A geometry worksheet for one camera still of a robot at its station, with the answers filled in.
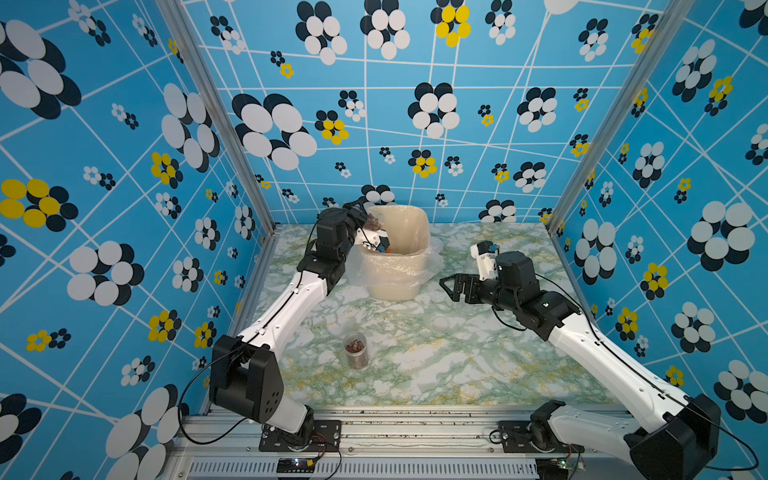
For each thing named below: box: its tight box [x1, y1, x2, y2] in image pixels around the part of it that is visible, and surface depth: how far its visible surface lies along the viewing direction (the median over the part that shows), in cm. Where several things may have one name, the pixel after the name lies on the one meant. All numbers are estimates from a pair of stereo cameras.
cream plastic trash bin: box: [358, 204, 431, 302], surface depth 84 cm
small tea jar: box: [363, 207, 386, 231], surface depth 82 cm
